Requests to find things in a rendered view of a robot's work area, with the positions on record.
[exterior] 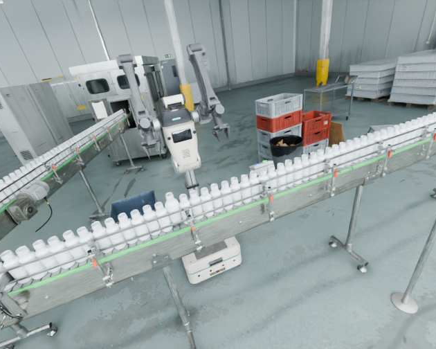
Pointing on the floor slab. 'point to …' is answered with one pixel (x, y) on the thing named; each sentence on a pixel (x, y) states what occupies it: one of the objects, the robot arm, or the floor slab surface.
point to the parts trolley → (332, 97)
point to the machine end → (124, 100)
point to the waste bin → (280, 155)
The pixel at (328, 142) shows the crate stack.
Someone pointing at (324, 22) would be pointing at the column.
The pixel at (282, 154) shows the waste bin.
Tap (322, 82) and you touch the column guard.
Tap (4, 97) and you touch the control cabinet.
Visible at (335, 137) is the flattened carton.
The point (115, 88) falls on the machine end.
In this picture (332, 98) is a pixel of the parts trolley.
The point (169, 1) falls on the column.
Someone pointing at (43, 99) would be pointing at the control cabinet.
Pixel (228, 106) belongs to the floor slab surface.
